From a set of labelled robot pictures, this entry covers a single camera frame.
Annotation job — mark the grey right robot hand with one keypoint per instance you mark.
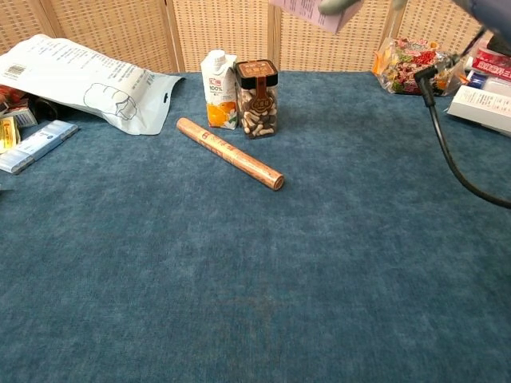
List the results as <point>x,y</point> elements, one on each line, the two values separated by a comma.
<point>339,5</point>

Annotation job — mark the pink printed cardboard box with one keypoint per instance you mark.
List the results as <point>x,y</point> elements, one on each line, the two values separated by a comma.
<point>315,14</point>

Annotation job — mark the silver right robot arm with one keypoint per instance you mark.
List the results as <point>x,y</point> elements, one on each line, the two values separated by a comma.
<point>473,12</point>

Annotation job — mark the red snack package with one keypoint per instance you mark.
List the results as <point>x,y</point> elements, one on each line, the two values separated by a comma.
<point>493,64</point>

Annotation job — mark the long white printed box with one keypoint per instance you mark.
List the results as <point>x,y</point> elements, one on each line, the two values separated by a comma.
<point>483,105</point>

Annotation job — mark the colourful candy bag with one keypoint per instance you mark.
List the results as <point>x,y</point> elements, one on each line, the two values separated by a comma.
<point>403,68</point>

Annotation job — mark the woven wooden folding screen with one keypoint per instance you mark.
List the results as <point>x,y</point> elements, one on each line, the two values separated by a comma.
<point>223,36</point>

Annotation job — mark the clear jar with brown lid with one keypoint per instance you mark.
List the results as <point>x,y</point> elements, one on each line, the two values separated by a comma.
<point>257,99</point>

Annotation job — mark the white orange juice carton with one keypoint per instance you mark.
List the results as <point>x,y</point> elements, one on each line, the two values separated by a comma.
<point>217,89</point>

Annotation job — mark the black pouch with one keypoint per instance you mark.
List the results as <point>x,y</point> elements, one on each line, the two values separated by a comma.
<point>504,40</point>

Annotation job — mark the blue white small package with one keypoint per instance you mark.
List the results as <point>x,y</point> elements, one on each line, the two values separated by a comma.
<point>491,84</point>

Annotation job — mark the copper brown paper roll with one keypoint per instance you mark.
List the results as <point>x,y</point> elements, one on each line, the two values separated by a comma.
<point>223,149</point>

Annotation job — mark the large white printed plastic bag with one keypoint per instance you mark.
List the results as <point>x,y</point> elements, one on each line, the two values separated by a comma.
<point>80,76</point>

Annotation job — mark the blue fabric tablecloth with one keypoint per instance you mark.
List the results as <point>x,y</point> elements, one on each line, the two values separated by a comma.
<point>199,259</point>

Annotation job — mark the black item under bag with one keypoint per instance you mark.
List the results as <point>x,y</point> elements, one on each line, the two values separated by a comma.
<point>48,109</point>

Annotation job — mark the light blue tissue pack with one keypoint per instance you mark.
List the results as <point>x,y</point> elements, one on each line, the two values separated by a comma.
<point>38,143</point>

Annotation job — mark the red snack packet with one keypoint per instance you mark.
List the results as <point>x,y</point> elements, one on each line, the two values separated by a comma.
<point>10,95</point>

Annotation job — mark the yellow snack packet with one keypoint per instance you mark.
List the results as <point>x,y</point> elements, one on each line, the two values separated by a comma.
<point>8,133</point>

